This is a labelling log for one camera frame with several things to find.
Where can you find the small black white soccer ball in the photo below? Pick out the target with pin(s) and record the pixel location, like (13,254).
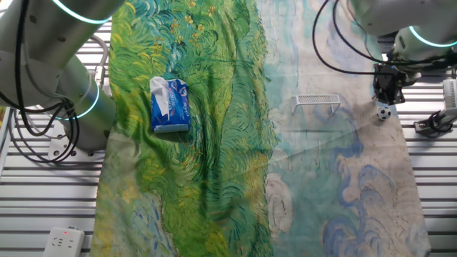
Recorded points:
(383,113)

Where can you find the white mesh toy goal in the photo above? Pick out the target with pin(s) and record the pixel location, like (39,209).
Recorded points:
(316,99)

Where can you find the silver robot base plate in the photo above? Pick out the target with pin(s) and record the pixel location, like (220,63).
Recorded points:
(57,148)

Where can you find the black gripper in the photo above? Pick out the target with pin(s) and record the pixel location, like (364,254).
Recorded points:
(387,80)

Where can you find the blue tissue pack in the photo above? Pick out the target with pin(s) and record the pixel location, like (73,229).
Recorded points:
(175,107)

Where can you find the white power strip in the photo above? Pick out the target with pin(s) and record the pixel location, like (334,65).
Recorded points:
(64,242)

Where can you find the green blue painted cloth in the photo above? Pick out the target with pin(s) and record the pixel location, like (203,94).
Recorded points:
(214,142)

